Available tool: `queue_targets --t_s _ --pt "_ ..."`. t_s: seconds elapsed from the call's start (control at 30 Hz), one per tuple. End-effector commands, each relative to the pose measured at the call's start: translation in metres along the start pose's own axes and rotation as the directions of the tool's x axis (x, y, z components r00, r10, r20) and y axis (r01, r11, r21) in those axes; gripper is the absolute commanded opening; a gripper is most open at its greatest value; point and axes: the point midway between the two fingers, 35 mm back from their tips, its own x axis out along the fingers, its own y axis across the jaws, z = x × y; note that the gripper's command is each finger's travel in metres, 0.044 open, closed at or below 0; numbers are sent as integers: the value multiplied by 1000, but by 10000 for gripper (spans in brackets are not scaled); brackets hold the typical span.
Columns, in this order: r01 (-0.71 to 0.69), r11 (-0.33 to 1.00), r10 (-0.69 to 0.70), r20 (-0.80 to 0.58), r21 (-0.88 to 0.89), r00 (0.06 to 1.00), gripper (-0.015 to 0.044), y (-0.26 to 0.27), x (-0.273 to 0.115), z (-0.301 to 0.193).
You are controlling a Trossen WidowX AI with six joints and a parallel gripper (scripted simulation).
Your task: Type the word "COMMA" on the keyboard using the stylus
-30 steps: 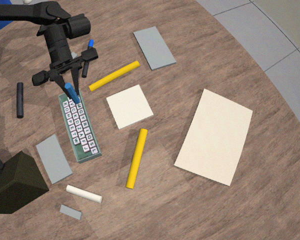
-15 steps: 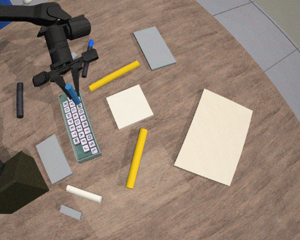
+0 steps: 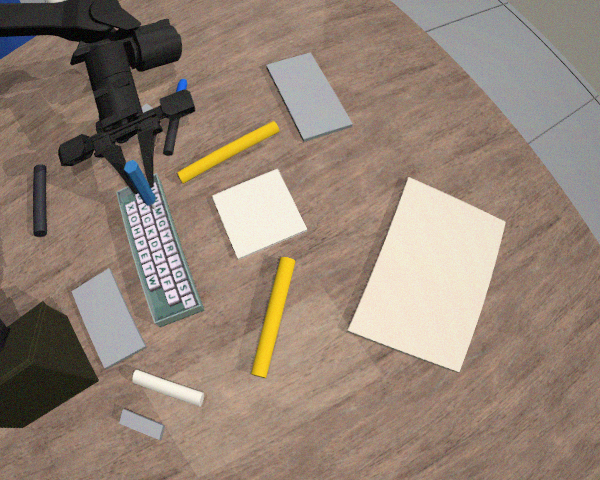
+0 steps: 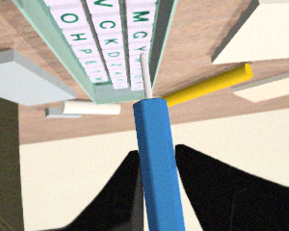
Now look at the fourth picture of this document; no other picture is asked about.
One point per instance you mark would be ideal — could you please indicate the blue stylus with white tip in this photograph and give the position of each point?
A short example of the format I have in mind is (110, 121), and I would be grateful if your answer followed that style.
(158, 165)

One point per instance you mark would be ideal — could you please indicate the cream square sheet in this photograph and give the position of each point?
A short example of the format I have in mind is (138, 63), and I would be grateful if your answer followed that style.
(261, 33)

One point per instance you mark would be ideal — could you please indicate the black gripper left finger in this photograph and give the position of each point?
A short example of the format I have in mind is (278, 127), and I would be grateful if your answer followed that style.
(119, 206)

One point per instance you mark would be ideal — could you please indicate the cream cylinder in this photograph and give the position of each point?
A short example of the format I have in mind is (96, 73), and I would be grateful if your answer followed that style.
(87, 107)

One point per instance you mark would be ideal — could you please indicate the cream sheet of paper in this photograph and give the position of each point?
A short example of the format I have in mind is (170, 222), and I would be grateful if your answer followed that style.
(264, 89)

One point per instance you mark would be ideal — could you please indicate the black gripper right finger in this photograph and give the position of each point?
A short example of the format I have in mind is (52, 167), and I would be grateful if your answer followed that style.
(226, 198)

